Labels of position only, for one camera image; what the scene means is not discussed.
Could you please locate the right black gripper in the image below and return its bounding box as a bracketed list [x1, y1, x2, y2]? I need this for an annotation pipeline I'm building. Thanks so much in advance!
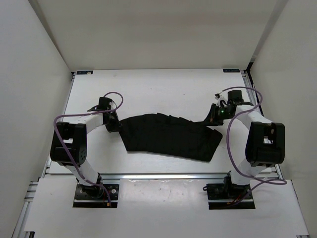
[202, 103, 234, 126]

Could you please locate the black skirt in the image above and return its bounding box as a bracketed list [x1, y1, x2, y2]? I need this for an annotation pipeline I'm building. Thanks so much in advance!
[119, 113, 222, 162]

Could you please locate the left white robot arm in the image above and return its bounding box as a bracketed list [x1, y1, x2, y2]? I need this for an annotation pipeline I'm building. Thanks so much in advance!
[50, 96, 122, 198]

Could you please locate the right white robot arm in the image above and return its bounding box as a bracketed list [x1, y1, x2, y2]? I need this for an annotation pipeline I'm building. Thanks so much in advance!
[203, 87, 285, 198]

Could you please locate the right blue corner label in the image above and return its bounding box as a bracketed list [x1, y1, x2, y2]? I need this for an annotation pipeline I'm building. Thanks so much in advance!
[223, 68, 240, 73]

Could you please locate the blue corner label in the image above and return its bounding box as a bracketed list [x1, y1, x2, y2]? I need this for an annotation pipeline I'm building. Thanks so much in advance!
[76, 70, 94, 75]
[223, 68, 240, 73]

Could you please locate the left blue corner label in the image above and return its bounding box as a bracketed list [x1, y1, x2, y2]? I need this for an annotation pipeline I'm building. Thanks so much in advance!
[76, 70, 94, 75]

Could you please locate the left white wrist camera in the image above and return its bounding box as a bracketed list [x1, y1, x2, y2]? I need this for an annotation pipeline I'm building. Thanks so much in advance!
[106, 98, 117, 110]

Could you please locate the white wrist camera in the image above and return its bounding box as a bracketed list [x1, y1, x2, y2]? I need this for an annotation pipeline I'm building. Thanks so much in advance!
[215, 93, 227, 108]
[106, 98, 117, 110]

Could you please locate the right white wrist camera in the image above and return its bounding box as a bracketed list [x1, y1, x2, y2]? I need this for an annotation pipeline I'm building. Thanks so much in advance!
[215, 93, 227, 108]

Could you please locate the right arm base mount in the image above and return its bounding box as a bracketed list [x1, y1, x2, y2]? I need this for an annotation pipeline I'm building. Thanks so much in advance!
[203, 176, 256, 210]

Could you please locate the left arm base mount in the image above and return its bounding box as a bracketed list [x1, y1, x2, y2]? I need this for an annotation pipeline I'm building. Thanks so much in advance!
[73, 180, 119, 209]

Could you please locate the aluminium front rail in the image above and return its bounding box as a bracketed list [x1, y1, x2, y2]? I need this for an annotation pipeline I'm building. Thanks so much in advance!
[44, 172, 278, 180]

